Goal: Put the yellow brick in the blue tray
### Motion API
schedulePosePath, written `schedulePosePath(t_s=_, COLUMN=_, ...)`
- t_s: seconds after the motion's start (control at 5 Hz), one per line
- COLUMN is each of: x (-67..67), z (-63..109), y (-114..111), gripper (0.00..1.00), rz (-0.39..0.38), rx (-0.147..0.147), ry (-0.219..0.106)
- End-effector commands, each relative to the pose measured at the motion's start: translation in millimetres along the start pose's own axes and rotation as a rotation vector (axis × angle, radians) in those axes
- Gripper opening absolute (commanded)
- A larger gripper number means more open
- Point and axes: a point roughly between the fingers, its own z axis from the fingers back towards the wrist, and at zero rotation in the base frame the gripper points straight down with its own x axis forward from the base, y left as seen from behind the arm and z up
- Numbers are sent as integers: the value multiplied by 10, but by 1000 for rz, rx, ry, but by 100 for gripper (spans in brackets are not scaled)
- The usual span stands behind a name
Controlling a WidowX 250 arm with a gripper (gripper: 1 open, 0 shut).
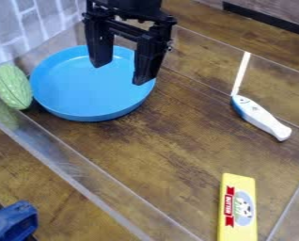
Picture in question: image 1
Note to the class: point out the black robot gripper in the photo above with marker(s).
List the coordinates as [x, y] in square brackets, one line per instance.
[138, 21]

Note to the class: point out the yellow butter brick toy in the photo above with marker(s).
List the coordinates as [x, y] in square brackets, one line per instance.
[237, 221]

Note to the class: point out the blue round tray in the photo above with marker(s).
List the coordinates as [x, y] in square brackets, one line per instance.
[78, 92]

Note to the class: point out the green ridged gourd toy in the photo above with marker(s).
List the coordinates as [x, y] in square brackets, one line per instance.
[14, 87]

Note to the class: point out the white and blue fish toy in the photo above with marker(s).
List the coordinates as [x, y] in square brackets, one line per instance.
[258, 117]

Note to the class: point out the clear acrylic enclosure wall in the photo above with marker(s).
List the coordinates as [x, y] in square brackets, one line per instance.
[137, 179]

